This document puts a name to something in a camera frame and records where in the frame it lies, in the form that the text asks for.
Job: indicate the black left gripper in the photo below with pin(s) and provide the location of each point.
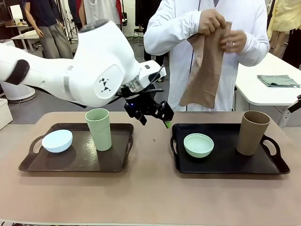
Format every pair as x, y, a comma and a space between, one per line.
145, 107

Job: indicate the green cloth mat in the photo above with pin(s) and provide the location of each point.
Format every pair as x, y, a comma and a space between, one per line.
277, 80

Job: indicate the light green bowl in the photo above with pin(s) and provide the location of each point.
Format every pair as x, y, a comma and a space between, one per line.
198, 147

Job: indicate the brown cup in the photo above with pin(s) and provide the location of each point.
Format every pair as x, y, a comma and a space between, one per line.
250, 136

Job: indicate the tan cloth mat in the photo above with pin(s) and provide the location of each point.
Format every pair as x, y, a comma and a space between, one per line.
204, 77

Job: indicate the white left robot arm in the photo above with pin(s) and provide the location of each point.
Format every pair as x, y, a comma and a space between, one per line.
94, 58

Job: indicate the person's left forearm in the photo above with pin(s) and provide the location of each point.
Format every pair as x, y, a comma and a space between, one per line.
257, 49

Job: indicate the black plastic tray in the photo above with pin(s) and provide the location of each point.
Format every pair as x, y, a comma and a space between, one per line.
225, 164

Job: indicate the brown plastic tray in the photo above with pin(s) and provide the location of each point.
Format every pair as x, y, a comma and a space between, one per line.
77, 162

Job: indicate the person's left hand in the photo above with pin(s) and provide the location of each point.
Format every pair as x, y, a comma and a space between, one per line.
235, 42

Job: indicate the person's right hand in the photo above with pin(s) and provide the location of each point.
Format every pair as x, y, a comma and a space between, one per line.
211, 21

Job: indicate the white background table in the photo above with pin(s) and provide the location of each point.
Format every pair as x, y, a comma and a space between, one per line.
258, 94

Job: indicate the person torso in white coat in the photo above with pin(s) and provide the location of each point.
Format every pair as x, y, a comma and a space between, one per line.
178, 70

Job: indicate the light green cup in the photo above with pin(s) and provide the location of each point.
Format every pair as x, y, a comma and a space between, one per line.
100, 131

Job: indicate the black background chair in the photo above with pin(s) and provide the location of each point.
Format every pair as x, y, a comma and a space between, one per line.
139, 35

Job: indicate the yellow garment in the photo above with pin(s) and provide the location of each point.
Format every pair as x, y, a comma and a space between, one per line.
287, 11

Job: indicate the light blue bowl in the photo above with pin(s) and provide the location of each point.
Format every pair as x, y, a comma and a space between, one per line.
57, 141

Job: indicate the dark hanging garment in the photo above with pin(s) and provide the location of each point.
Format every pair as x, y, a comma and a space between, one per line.
145, 11

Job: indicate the black tripod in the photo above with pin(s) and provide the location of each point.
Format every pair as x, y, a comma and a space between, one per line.
71, 33

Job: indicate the white tank top garment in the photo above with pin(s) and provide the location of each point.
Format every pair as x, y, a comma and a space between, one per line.
101, 9

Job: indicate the bystander in dark t-shirt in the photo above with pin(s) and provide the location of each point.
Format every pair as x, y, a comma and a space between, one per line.
47, 14

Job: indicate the white box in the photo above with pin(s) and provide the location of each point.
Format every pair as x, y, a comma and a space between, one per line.
4, 113

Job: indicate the background work table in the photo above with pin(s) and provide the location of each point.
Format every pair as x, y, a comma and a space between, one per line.
26, 36

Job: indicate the wooden shelf with boxes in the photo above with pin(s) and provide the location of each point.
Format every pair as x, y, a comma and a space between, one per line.
16, 18

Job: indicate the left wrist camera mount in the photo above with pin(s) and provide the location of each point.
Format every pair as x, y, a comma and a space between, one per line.
150, 70

